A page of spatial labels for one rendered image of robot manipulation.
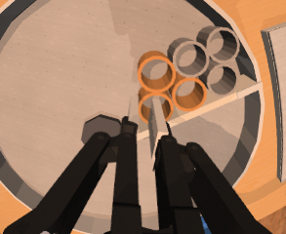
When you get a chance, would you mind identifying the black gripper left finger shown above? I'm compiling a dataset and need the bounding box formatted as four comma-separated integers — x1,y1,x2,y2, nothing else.
3,96,143,234

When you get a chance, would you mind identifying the bronze bushing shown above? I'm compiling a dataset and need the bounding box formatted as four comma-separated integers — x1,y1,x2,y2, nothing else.
138,87,174,123
138,51,176,93
168,71,207,111

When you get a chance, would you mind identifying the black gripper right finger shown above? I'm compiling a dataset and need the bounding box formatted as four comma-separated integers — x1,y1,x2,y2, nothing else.
148,98,272,234

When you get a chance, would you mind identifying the grey metal bushing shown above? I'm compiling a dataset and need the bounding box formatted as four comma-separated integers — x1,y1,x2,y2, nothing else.
198,58,239,98
196,25,240,63
167,38,209,78

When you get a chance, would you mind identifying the blue shallow tray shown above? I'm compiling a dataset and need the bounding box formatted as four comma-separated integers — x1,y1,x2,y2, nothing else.
201,216,212,234

